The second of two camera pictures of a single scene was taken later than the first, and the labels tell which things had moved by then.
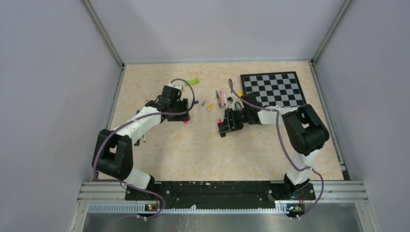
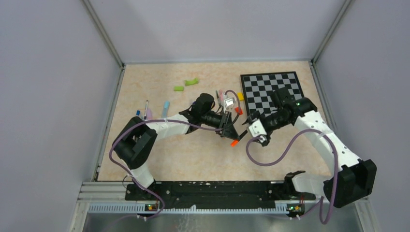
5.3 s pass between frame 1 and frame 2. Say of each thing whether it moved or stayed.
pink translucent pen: stayed
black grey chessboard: stayed
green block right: stayed
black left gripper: moved
